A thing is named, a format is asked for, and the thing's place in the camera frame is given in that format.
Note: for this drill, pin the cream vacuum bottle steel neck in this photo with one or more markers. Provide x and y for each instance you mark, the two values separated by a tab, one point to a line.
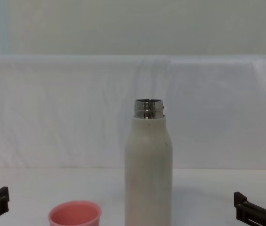
148	169

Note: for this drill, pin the pink plastic cup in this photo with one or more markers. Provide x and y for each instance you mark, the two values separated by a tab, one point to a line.
74	215

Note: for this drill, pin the white curtain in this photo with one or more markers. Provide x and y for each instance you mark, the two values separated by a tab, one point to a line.
53	113

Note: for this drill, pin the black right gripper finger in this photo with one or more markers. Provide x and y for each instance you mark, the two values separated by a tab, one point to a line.
241	207

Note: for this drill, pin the white table cloth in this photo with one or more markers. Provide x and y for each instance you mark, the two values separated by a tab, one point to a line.
205	195

